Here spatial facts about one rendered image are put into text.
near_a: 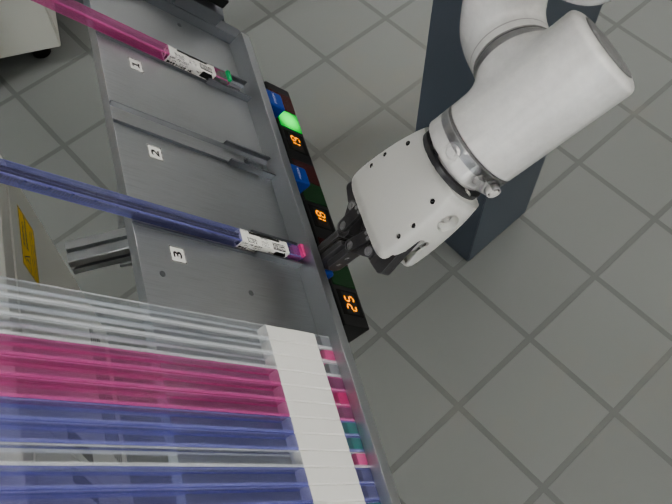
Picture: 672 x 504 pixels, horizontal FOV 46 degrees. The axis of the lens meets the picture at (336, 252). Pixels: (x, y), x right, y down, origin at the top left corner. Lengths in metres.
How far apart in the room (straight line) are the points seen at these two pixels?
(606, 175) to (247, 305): 1.24
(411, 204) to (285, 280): 0.14
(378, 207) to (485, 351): 0.84
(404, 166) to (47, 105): 1.33
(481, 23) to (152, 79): 0.32
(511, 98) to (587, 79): 0.06
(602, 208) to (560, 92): 1.12
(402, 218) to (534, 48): 0.18
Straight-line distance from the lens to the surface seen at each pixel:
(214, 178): 0.77
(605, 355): 1.60
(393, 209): 0.73
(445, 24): 1.26
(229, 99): 0.88
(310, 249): 0.77
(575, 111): 0.67
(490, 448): 1.48
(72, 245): 1.32
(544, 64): 0.67
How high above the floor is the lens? 1.40
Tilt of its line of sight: 60 degrees down
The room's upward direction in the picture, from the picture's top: straight up
